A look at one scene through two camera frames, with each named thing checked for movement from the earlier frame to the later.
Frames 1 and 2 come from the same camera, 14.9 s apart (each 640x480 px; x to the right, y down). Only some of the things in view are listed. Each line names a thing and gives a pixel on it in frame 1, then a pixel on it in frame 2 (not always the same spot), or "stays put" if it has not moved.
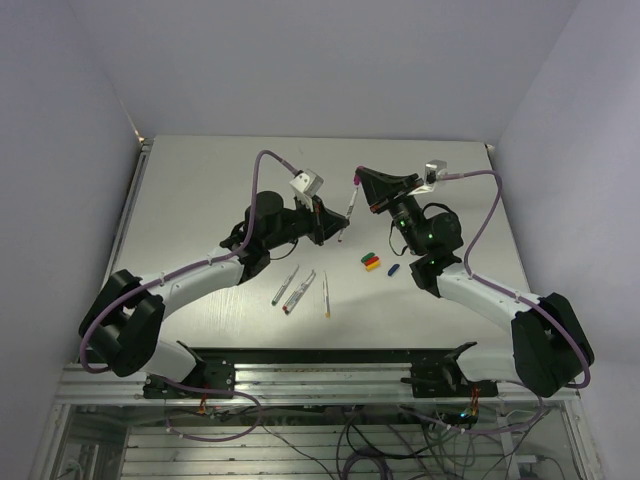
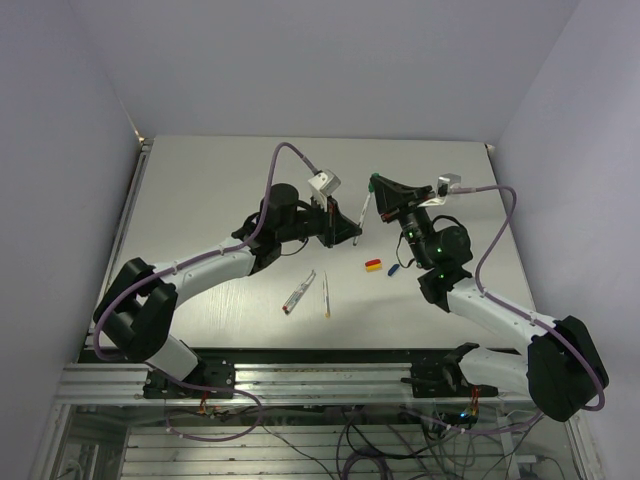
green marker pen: x=283 y=287 -> x=361 y=223
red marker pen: x=285 y=307 stays put
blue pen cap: x=393 y=269 stays put
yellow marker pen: x=326 y=298 stays put
